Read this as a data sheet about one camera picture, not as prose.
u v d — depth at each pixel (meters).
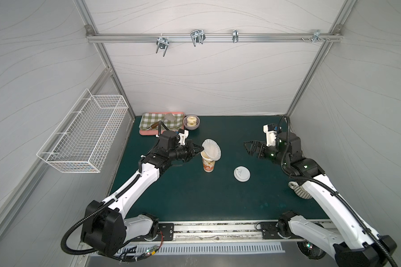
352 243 0.39
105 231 0.39
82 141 0.69
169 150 0.61
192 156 0.69
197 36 0.77
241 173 0.91
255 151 0.64
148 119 1.18
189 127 1.11
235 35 0.78
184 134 0.73
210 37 0.78
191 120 1.11
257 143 0.63
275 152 0.60
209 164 0.85
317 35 0.76
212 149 0.81
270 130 0.63
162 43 0.79
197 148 0.75
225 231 0.75
